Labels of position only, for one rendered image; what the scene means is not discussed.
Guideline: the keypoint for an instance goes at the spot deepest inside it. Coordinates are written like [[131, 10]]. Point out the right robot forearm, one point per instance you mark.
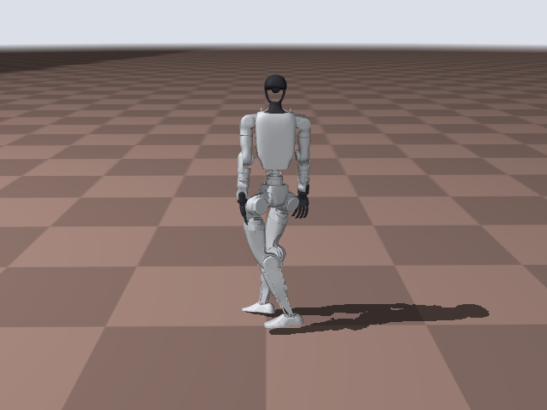
[[303, 175]]

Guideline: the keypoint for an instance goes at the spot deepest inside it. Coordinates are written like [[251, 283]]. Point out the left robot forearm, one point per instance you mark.
[[243, 176]]

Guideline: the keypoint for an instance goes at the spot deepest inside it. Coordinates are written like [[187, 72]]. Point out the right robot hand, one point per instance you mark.
[[303, 202]]

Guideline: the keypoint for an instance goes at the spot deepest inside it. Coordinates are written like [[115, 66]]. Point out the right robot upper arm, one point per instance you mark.
[[303, 137]]

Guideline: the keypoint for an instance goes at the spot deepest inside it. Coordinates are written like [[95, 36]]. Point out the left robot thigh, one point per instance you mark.
[[255, 230]]

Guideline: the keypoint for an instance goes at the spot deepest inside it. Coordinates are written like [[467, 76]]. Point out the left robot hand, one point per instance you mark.
[[242, 200]]

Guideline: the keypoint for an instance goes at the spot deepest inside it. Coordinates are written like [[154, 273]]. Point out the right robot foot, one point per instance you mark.
[[267, 308]]

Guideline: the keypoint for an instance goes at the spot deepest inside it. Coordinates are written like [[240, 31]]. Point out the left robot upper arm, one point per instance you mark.
[[246, 138]]

